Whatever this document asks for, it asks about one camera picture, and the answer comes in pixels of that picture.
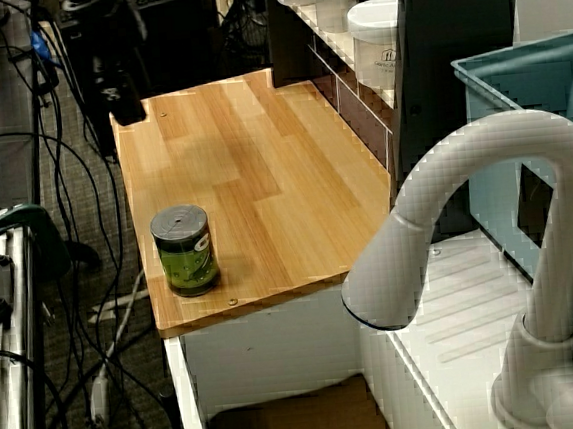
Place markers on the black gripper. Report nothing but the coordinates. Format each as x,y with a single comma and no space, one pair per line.
109,72

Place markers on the green can with grey lid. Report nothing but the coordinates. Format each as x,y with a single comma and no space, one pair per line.
186,256

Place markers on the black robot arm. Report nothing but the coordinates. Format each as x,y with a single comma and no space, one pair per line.
99,20

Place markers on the white toy sink unit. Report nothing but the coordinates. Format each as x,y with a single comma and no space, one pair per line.
465,309

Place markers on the black computer case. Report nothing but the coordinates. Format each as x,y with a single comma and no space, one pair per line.
176,38

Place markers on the blue tape piece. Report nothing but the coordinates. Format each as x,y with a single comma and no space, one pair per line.
39,45

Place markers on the green clamp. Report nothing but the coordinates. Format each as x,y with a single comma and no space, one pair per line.
42,231

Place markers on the wooden countertop board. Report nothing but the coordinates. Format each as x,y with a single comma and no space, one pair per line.
259,187

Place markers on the black shelf side panel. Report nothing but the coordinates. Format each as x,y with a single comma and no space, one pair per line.
288,28

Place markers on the cream shelf ledge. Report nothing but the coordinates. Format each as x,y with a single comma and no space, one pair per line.
337,44

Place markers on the dark tile backsplash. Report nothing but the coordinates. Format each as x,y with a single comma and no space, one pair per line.
358,113

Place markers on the white jar with house print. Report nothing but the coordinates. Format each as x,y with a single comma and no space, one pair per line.
374,41

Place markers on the white power strip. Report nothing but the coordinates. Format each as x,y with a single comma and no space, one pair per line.
100,406

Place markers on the dark grey upright panel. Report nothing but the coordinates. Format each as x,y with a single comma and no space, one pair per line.
451,34

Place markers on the blue plastic bin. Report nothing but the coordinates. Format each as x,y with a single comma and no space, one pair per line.
516,89

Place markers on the silver metal rail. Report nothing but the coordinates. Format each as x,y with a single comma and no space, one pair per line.
17,348

